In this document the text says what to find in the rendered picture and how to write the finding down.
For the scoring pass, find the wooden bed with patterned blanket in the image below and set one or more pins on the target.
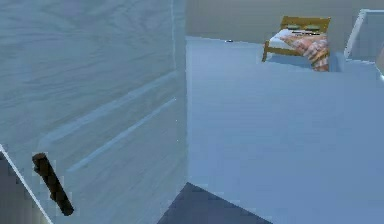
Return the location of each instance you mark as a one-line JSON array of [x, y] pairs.
[[301, 45]]

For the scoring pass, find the green pillow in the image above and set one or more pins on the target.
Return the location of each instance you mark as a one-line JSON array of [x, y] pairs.
[[293, 27], [312, 27]]

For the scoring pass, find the pale blue room door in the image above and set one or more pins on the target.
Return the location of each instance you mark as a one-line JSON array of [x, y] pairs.
[[93, 83]]

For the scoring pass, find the small dark object on floor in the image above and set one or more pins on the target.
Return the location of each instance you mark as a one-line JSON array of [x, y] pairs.
[[229, 41]]

